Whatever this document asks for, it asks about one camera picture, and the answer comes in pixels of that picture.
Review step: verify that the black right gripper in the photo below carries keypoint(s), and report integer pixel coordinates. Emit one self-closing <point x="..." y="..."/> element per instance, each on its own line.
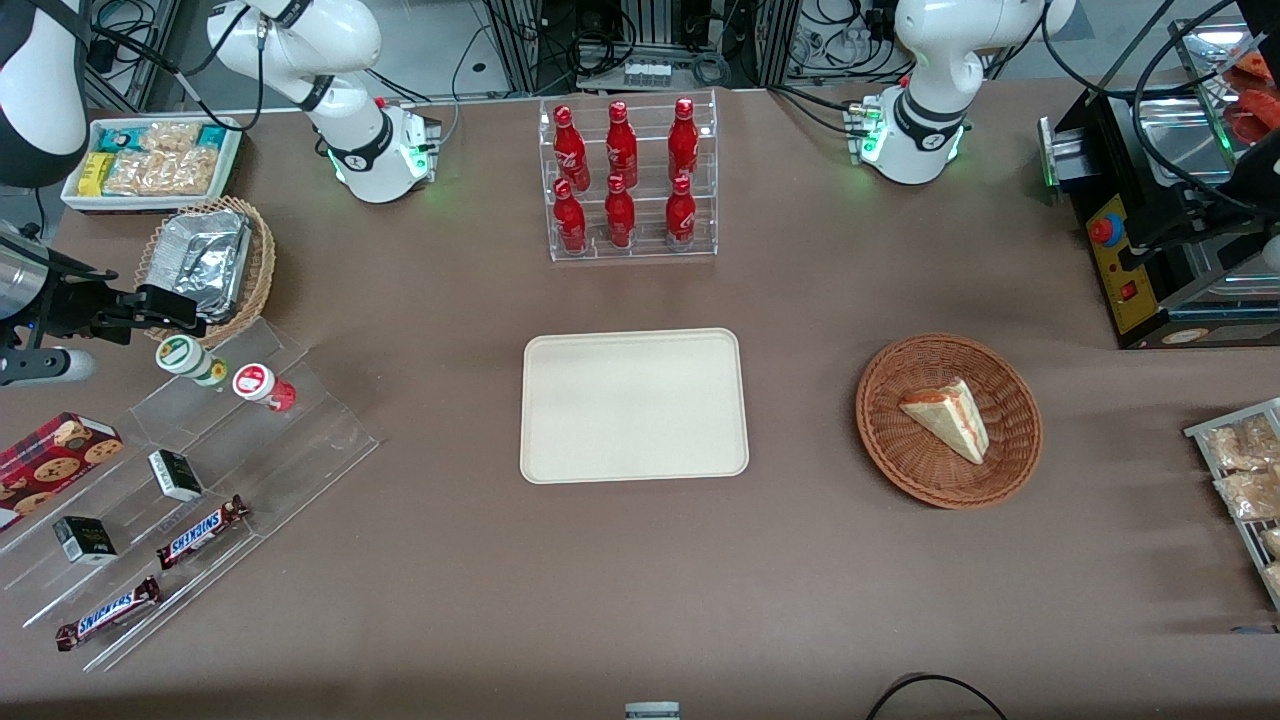
<point x="72" y="308"/>

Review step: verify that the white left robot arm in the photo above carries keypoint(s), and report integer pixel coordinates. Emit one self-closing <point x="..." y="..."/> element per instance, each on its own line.
<point x="925" y="130"/>

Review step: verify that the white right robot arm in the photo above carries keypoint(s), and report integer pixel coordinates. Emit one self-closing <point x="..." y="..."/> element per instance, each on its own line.
<point x="352" y="150"/>

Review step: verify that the beige plastic tray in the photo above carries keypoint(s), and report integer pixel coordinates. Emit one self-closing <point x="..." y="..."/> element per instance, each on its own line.
<point x="633" y="405"/>

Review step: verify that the tray of packaged snacks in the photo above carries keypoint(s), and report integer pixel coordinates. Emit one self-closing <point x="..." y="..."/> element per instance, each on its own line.
<point x="1200" y="432"/>

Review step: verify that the silver foil bag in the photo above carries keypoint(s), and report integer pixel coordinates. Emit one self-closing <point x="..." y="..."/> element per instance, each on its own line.
<point x="205" y="255"/>

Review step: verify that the light wicker basket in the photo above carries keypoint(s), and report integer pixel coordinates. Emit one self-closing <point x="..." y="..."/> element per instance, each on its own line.
<point x="262" y="260"/>

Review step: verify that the red lid yogurt cup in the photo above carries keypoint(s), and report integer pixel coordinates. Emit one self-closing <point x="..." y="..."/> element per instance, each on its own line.
<point x="260" y="385"/>

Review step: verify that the clear cracker bag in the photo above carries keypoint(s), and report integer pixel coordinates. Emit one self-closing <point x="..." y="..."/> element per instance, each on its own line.
<point x="160" y="172"/>

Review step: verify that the yellow snack packet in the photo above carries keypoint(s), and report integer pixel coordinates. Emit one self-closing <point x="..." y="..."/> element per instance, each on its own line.
<point x="96" y="174"/>

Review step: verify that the white snack bin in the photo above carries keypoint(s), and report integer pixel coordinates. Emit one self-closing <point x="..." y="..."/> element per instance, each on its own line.
<point x="232" y="165"/>

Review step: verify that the small black box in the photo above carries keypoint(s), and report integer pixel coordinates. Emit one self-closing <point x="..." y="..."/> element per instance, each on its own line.
<point x="176" y="475"/>
<point x="84" y="540"/>

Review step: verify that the teal snack packet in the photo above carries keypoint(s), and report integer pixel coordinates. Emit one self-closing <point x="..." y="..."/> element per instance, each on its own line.
<point x="211" y="136"/>
<point x="122" y="138"/>

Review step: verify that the clear acrylic tiered stand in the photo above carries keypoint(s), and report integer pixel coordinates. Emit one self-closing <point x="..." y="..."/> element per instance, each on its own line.
<point x="290" y="450"/>

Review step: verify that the red cookie box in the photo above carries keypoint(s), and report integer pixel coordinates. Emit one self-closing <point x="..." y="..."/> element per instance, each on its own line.
<point x="55" y="460"/>

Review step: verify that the Snickers bar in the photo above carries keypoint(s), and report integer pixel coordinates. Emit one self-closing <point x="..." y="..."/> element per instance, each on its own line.
<point x="200" y="532"/>
<point x="108" y="613"/>

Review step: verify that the red cola bottle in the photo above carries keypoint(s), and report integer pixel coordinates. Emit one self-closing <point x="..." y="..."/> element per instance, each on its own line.
<point x="620" y="218"/>
<point x="680" y="215"/>
<point x="570" y="150"/>
<point x="570" y="222"/>
<point x="683" y="140"/>
<point x="621" y="145"/>

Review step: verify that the clear acrylic bottle rack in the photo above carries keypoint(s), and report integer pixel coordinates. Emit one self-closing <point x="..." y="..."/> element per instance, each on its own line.
<point x="640" y="250"/>

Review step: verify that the white power strip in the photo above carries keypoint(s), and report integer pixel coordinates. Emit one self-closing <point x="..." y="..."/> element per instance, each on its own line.
<point x="647" y="73"/>

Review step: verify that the small grey device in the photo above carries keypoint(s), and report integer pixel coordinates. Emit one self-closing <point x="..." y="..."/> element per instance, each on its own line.
<point x="652" y="711"/>

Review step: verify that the round brown wicker basket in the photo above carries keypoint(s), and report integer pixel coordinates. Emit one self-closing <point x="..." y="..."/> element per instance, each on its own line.
<point x="900" y="460"/>

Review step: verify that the wrapped triangle sandwich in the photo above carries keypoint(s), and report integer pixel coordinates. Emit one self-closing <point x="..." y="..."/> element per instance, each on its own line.
<point x="950" y="418"/>

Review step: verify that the black machine with red button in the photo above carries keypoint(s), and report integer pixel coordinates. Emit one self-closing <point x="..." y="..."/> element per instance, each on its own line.
<point x="1150" y="230"/>

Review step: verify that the clear bag of crackers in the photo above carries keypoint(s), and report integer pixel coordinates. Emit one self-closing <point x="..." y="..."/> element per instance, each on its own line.
<point x="1250" y="495"/>
<point x="1240" y="445"/>

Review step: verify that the red food packet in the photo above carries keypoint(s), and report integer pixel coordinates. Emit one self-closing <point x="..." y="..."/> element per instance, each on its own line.
<point x="1255" y="100"/>

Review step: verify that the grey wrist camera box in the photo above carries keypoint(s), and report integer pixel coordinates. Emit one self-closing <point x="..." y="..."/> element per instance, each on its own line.
<point x="45" y="365"/>

